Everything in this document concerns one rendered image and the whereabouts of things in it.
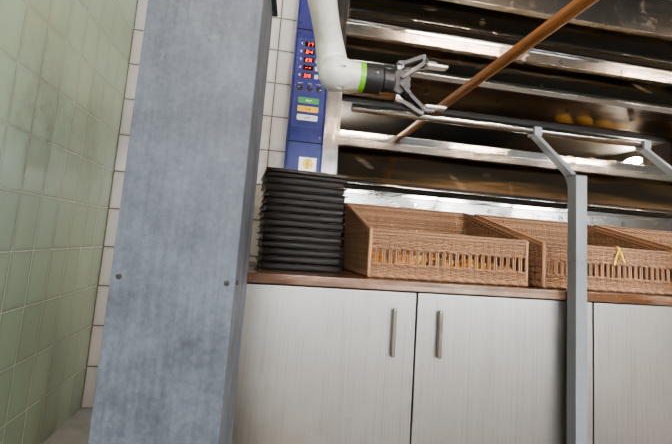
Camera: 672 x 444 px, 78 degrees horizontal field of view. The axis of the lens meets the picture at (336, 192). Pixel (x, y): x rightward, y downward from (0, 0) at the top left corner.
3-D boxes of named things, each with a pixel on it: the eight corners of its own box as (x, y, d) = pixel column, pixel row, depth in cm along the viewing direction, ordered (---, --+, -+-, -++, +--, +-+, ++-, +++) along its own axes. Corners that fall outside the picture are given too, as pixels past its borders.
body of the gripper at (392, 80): (379, 72, 135) (406, 75, 136) (377, 97, 134) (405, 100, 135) (385, 62, 128) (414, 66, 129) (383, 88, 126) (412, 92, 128)
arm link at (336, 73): (317, 93, 125) (322, 55, 121) (315, 85, 136) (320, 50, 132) (363, 99, 127) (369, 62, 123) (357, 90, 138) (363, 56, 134)
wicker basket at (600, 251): (469, 275, 185) (471, 213, 188) (581, 282, 194) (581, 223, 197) (542, 288, 137) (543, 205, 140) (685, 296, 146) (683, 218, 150)
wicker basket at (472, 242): (338, 266, 176) (343, 201, 179) (463, 274, 184) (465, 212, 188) (365, 277, 128) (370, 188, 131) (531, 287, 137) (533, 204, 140)
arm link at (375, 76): (366, 85, 124) (368, 56, 125) (358, 98, 135) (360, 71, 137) (386, 88, 125) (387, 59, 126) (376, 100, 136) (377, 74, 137)
